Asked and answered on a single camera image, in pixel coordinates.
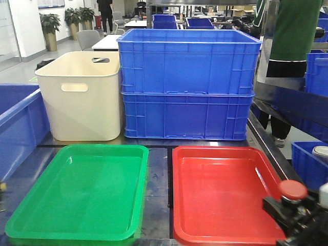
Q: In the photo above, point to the cream plastic basket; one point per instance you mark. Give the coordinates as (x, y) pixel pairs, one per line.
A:
(81, 93)

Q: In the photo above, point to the upper stacked blue crate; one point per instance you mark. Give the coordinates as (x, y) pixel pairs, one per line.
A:
(171, 61)

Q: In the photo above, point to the lower stacked blue crate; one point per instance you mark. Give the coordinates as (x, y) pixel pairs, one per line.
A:
(187, 116)

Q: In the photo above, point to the person in green shirt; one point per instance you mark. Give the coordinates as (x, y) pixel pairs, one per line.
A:
(295, 30)

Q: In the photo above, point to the potted green plant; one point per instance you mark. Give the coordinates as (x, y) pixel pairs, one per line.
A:
(50, 24)

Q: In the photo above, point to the stacked blue crate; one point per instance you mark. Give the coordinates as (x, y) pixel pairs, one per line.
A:
(171, 61)
(187, 116)

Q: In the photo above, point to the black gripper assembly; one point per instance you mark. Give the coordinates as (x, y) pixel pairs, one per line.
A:
(304, 222)

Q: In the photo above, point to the person in black clothing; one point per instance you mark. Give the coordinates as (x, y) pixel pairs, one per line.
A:
(105, 7)

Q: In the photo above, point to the blue bin cart top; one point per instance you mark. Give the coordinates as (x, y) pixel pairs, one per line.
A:
(24, 124)

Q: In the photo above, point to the grey office chair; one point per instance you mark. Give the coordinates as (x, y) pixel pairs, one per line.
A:
(87, 38)

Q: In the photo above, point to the red plastic tray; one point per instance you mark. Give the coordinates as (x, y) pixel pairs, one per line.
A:
(218, 193)

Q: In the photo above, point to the red push button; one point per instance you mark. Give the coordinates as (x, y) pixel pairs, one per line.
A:
(292, 190)

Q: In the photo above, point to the green plastic tray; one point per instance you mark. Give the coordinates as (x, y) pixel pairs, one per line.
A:
(89, 194)

